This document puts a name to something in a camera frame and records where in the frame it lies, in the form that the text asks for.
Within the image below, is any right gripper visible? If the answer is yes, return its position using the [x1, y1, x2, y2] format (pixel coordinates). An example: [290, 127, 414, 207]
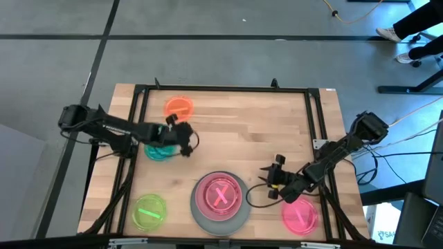
[257, 154, 295, 201]

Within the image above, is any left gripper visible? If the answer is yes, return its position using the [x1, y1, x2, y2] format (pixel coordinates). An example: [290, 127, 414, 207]
[159, 113, 195, 158]

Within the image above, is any teal translucent plastic plate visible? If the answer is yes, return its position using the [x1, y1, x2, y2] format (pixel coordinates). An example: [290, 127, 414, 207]
[143, 143, 179, 162]

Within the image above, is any pink translucent plastic plate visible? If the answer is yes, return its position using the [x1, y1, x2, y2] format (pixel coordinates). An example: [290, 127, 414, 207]
[281, 197, 319, 237]
[204, 178, 239, 212]

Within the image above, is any pink opaque plastic plate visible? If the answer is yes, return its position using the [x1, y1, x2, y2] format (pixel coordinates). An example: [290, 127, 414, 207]
[195, 172, 243, 222]

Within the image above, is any orange translucent plastic plate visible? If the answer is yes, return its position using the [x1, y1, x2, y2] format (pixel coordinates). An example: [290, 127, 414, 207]
[163, 95, 195, 122]

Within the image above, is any large grey plastic plate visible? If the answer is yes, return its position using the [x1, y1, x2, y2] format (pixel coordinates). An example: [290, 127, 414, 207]
[190, 171, 253, 237]

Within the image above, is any green translucent plastic plate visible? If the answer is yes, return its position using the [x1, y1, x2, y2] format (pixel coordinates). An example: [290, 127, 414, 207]
[132, 194, 168, 232]

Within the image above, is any white printed box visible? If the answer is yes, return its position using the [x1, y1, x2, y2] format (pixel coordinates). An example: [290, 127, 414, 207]
[365, 203, 403, 245]

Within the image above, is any dark grey laptop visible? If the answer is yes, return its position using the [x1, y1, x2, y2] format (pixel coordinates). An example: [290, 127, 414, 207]
[393, 192, 443, 249]

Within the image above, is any black standing desk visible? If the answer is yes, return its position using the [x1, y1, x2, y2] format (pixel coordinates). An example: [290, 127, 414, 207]
[377, 68, 443, 95]

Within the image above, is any person's white shoe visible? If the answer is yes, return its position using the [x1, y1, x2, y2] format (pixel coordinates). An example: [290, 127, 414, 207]
[375, 26, 402, 44]
[395, 51, 415, 65]

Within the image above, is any black office chair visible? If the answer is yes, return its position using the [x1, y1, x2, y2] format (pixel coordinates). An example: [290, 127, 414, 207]
[410, 30, 443, 70]

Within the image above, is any person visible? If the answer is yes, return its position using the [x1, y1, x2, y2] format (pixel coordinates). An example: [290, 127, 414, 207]
[375, 0, 443, 65]

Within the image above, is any black aluminium table frame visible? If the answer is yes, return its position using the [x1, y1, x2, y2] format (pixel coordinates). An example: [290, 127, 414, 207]
[82, 77, 368, 243]

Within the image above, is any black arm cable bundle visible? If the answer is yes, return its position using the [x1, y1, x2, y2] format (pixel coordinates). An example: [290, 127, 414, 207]
[84, 151, 139, 236]
[320, 183, 365, 241]

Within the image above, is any silver metal bracket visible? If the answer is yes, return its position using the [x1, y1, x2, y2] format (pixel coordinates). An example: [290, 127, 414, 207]
[300, 241, 342, 249]
[108, 237, 149, 249]

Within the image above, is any black floor cable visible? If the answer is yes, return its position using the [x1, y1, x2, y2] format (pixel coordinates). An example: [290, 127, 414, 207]
[355, 129, 443, 186]

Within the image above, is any beige floor cable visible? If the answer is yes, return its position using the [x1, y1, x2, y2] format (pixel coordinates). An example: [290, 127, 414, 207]
[351, 119, 443, 160]
[388, 97, 443, 127]

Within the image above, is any yellow cable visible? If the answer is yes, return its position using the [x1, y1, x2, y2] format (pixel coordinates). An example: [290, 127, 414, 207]
[323, 0, 384, 25]

